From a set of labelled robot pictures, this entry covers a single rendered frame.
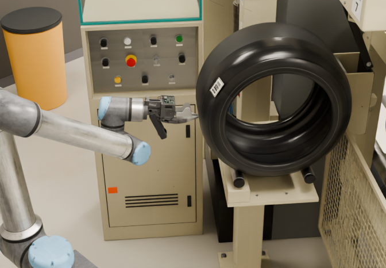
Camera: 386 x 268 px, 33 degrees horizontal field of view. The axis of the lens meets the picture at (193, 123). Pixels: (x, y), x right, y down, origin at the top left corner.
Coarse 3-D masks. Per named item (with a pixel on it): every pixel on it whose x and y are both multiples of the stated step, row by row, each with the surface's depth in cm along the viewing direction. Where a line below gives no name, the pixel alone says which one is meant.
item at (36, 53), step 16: (16, 16) 461; (32, 16) 461; (48, 16) 460; (16, 32) 442; (32, 32) 442; (48, 32) 449; (16, 48) 451; (32, 48) 449; (48, 48) 454; (16, 64) 460; (32, 64) 456; (48, 64) 460; (64, 64) 479; (16, 80) 471; (32, 80) 463; (48, 80) 467; (64, 80) 482; (32, 96) 471; (48, 96) 473; (64, 96) 487
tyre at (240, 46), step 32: (256, 32) 240; (288, 32) 238; (224, 64) 234; (256, 64) 228; (288, 64) 228; (320, 64) 231; (224, 96) 233; (320, 96) 268; (224, 128) 240; (256, 128) 274; (288, 128) 275; (320, 128) 266; (224, 160) 251; (256, 160) 252; (288, 160) 253
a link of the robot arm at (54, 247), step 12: (36, 240) 226; (48, 240) 226; (60, 240) 227; (24, 252) 227; (36, 252) 221; (48, 252) 221; (60, 252) 222; (72, 252) 225; (24, 264) 226; (36, 264) 218; (48, 264) 217; (60, 264) 219; (72, 264) 224
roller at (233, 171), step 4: (232, 168) 261; (232, 172) 259; (236, 172) 257; (240, 172) 258; (232, 176) 258; (236, 176) 255; (240, 176) 255; (236, 180) 254; (240, 180) 254; (244, 180) 255; (236, 184) 255; (240, 184) 255; (244, 184) 255
